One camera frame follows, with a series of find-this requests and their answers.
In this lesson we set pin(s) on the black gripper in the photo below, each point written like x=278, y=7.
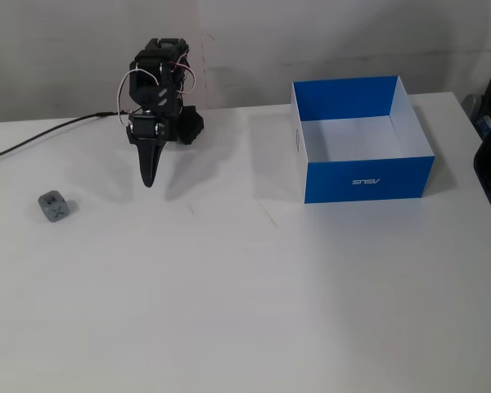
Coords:
x=146, y=128

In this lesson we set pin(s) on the gray block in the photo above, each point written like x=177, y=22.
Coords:
x=56, y=208

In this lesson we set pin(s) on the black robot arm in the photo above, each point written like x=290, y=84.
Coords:
x=151, y=88

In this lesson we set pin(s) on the blue and white cardboard box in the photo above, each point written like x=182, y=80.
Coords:
x=364, y=180

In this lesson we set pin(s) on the gray plastic object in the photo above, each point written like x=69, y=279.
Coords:
x=472, y=106

